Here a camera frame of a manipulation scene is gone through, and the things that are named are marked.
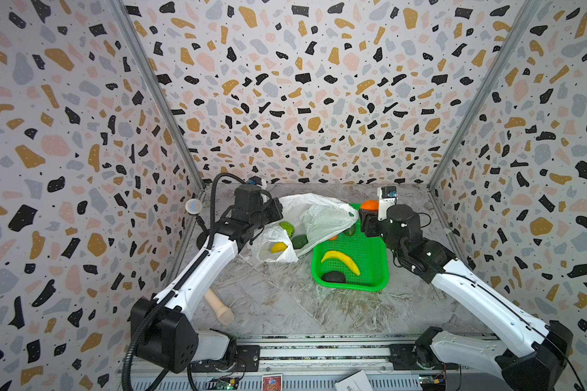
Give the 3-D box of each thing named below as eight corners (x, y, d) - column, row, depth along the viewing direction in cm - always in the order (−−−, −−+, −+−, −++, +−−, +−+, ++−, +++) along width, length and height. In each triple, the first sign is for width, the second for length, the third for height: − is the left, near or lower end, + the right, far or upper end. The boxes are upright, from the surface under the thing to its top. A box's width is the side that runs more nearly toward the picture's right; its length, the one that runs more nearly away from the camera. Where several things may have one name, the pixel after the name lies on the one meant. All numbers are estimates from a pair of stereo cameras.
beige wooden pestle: (224, 328, 81) (221, 324, 78) (206, 297, 88) (202, 293, 85) (237, 318, 83) (234, 314, 80) (218, 289, 90) (215, 284, 87)
